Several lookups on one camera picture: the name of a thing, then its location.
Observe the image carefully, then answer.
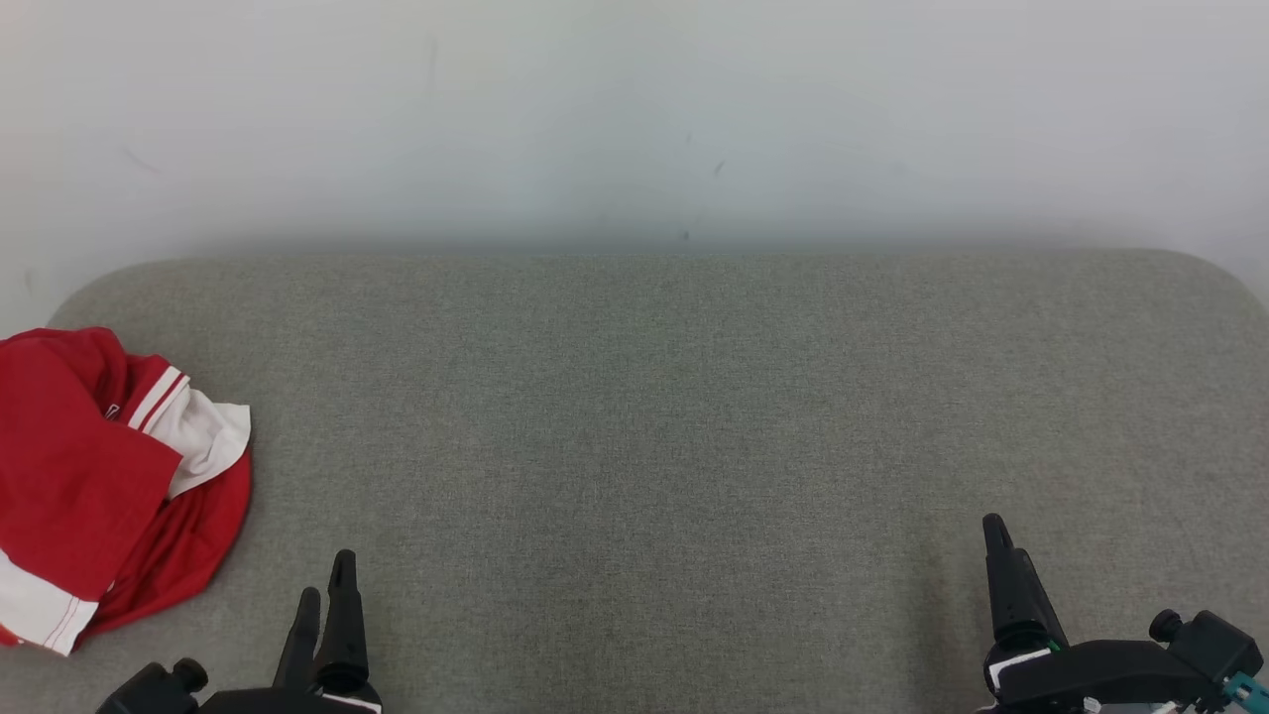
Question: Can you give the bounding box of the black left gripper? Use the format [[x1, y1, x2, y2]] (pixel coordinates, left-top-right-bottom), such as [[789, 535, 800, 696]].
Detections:
[[193, 549, 384, 714]]

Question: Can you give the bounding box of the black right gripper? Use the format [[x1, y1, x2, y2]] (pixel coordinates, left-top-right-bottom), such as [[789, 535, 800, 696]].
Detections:
[[977, 513, 1196, 714]]

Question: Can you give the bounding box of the red and white jersey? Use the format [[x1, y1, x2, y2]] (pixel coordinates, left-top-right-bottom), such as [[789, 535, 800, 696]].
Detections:
[[0, 327, 185, 657]]

